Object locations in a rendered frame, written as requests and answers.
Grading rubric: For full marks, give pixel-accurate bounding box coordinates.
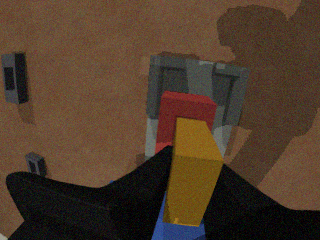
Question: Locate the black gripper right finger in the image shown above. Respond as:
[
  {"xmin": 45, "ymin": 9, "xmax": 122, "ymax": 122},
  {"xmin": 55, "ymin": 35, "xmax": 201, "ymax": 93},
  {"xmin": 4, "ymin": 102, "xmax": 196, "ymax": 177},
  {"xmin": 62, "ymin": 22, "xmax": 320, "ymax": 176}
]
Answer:
[{"xmin": 203, "ymin": 164, "xmax": 320, "ymax": 240}]

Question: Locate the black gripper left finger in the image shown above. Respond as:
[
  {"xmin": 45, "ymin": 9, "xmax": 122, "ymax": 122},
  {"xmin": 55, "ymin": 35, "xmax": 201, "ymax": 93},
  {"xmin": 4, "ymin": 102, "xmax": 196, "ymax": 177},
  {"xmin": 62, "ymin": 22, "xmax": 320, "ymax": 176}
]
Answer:
[{"xmin": 5, "ymin": 145, "xmax": 172, "ymax": 240}]

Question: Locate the yellow rectangular block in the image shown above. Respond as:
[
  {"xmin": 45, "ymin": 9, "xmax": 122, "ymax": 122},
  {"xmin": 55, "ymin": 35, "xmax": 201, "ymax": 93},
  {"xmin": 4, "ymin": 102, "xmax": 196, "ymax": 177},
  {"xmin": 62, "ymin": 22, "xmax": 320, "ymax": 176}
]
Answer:
[{"xmin": 163, "ymin": 117, "xmax": 224, "ymax": 227}]

